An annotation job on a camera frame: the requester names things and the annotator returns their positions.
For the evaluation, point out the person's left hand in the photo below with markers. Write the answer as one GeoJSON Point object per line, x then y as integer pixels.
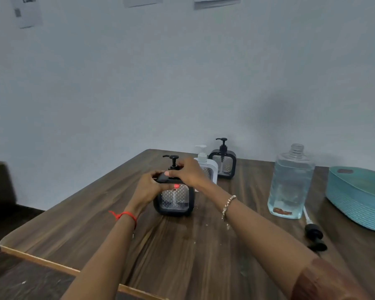
{"type": "Point", "coordinates": [145, 190]}

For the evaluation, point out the person's right hand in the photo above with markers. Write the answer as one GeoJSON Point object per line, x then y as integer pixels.
{"type": "Point", "coordinates": [192, 173]}

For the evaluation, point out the person's left thumb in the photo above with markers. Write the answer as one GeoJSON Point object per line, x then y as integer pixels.
{"type": "Point", "coordinates": [169, 186]}

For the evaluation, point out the person's right thumb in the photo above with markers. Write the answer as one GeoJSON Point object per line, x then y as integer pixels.
{"type": "Point", "coordinates": [172, 174]}

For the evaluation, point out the black square soap dispenser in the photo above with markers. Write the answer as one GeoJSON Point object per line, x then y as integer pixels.
{"type": "Point", "coordinates": [223, 164]}
{"type": "Point", "coordinates": [175, 198]}

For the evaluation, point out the person's right forearm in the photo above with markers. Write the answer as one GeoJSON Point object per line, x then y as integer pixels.
{"type": "Point", "coordinates": [268, 240]}

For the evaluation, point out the person's left forearm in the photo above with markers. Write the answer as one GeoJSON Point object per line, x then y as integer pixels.
{"type": "Point", "coordinates": [103, 260]}

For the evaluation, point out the white square soap dispenser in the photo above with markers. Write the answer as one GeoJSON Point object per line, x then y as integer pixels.
{"type": "Point", "coordinates": [210, 167]}

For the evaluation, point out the red thread wristband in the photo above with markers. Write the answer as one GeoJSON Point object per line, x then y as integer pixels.
{"type": "Point", "coordinates": [125, 214]}

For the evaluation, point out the large clear liquid bottle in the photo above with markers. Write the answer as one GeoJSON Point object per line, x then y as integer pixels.
{"type": "Point", "coordinates": [290, 184]}

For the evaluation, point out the black pump head with tube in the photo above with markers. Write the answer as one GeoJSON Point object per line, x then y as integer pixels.
{"type": "Point", "coordinates": [314, 232]}

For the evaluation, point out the plain paper sheet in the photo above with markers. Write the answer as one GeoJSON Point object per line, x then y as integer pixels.
{"type": "Point", "coordinates": [142, 0]}
{"type": "Point", "coordinates": [218, 1]}

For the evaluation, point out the teal plastic basket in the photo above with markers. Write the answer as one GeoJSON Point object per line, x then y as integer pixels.
{"type": "Point", "coordinates": [359, 196]}

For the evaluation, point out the paper sheet with print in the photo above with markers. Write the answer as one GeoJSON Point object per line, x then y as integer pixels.
{"type": "Point", "coordinates": [26, 10]}

